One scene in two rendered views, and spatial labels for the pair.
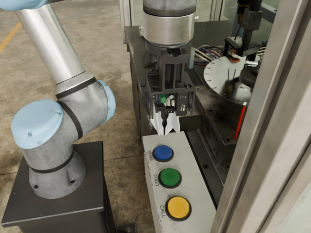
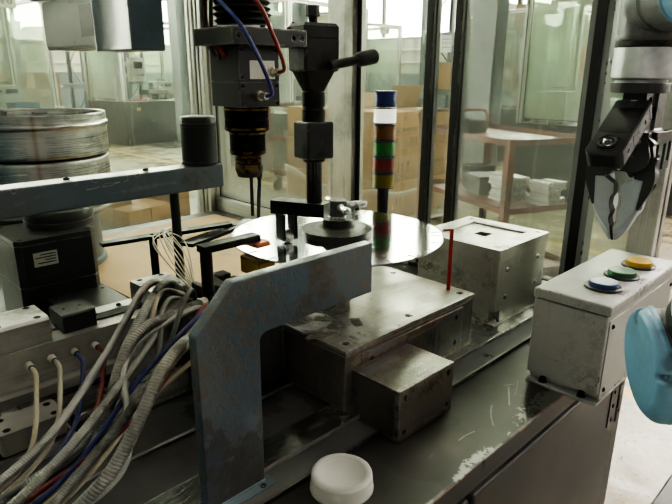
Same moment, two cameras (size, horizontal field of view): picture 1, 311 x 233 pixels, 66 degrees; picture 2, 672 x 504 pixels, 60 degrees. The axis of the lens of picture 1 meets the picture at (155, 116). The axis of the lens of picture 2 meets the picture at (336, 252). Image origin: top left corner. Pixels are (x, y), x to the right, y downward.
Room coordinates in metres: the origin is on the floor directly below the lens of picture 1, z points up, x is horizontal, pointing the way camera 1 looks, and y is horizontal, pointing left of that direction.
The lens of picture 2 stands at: (1.14, 0.41, 1.19)
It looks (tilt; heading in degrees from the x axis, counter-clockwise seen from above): 17 degrees down; 236
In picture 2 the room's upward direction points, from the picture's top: straight up
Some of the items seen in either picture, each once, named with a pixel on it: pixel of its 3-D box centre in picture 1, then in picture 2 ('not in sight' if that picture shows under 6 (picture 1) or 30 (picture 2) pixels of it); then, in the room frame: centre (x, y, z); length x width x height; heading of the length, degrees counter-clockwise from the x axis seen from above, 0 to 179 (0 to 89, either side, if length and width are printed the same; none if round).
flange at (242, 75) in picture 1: (259, 74); (337, 225); (0.64, -0.31, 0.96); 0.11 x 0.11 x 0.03
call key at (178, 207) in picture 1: (178, 208); (638, 265); (0.24, -0.04, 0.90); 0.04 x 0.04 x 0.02
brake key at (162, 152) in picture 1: (163, 154); (603, 287); (0.38, -0.02, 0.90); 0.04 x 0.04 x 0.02
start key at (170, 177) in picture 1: (170, 178); (621, 275); (0.31, -0.03, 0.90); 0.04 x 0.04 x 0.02
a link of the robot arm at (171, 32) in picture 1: (171, 25); (640, 66); (0.36, -0.02, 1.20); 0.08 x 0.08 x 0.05
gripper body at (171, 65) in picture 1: (168, 76); (635, 128); (0.35, -0.02, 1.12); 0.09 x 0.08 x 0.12; 9
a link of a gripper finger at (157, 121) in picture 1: (158, 123); (633, 207); (0.36, -0.01, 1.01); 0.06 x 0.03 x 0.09; 9
